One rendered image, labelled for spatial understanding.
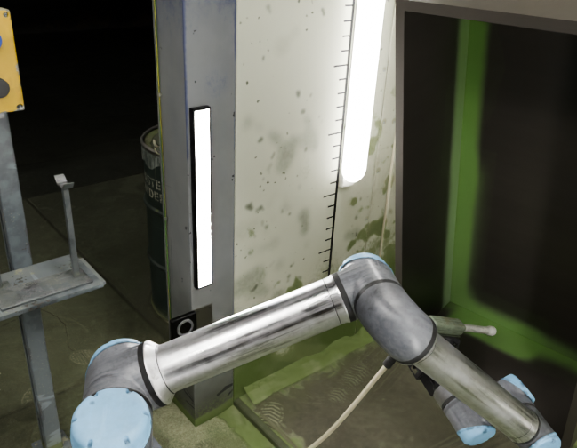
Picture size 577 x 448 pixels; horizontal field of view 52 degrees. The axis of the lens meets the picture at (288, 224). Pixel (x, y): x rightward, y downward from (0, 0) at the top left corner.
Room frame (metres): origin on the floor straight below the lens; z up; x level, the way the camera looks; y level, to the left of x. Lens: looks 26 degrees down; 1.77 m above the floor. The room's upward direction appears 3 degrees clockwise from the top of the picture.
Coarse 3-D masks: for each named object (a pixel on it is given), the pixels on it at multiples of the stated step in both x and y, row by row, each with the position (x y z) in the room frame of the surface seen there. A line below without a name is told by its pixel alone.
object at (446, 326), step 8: (440, 320) 1.51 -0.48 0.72; (448, 320) 1.53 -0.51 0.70; (456, 320) 1.56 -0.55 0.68; (440, 328) 1.49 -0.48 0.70; (448, 328) 1.50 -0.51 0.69; (456, 328) 1.52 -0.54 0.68; (464, 328) 1.54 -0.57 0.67; (472, 328) 1.58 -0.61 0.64; (480, 328) 1.61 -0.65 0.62; (488, 328) 1.63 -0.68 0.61; (456, 336) 1.54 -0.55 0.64; (384, 360) 1.49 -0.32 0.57; (392, 360) 1.47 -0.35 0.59
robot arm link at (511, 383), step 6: (504, 378) 1.26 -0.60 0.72; (510, 378) 1.24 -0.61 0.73; (516, 378) 1.24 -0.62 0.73; (504, 384) 1.23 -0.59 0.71; (510, 384) 1.23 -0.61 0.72; (516, 384) 1.22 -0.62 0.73; (522, 384) 1.22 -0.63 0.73; (510, 390) 1.21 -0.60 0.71; (516, 390) 1.21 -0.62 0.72; (522, 390) 1.21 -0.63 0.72; (528, 390) 1.21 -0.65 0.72; (516, 396) 1.19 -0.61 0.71; (522, 396) 1.19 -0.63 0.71; (528, 396) 1.20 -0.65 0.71; (522, 402) 1.17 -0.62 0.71; (528, 402) 1.17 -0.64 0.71
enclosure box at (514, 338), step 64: (448, 0) 1.43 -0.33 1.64; (512, 0) 1.38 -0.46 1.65; (576, 0) 1.33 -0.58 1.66; (448, 64) 1.70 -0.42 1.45; (512, 64) 1.67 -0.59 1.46; (576, 64) 1.55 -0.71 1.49; (448, 128) 1.74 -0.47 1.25; (512, 128) 1.69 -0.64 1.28; (576, 128) 1.56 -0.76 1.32; (448, 192) 1.79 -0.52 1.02; (512, 192) 1.70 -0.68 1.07; (576, 192) 1.56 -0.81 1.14; (448, 256) 1.85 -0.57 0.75; (512, 256) 1.71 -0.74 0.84; (576, 256) 1.57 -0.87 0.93; (512, 320) 1.73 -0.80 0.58; (576, 320) 1.58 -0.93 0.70; (576, 384) 1.22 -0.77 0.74
